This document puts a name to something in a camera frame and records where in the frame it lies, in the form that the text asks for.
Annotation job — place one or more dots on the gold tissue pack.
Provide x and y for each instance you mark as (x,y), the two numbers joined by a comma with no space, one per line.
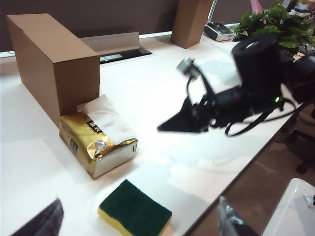
(81,145)

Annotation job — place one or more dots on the brown desk partition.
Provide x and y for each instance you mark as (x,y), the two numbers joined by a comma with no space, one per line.
(98,17)

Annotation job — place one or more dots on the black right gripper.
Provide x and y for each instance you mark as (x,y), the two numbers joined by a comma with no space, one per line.
(226,103)

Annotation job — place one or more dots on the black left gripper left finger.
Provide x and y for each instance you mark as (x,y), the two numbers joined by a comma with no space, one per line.
(41,221)

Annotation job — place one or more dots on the yellow green scouring sponge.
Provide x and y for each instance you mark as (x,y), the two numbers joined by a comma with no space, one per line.
(133,206)

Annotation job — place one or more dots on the white plastic container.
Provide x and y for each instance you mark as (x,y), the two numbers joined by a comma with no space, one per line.
(285,214)

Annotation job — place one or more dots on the white grey handheld controller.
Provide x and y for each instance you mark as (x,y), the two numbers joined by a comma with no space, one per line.
(219,30)

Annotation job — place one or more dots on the green leafy plant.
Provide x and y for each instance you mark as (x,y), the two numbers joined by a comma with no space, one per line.
(283,22)

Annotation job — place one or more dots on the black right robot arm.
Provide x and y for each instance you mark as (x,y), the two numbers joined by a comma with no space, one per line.
(261,64)

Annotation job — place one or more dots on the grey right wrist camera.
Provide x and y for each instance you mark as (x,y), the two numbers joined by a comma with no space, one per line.
(187,67)

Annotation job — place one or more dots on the black office chair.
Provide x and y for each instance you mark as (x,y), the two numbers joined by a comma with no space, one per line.
(302,168)

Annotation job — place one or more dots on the large brown cardboard box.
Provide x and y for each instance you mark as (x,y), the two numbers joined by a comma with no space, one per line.
(37,54)

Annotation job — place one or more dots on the tall narrow cardboard box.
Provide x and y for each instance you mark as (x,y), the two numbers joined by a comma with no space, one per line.
(189,22)

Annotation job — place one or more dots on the pink pointed object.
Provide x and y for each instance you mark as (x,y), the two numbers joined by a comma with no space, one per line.
(256,5)

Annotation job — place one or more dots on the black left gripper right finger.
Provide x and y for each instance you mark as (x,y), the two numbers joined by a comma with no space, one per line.
(231,221)

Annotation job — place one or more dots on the white-framed brown desk divider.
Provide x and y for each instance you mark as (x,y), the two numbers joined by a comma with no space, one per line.
(229,12)

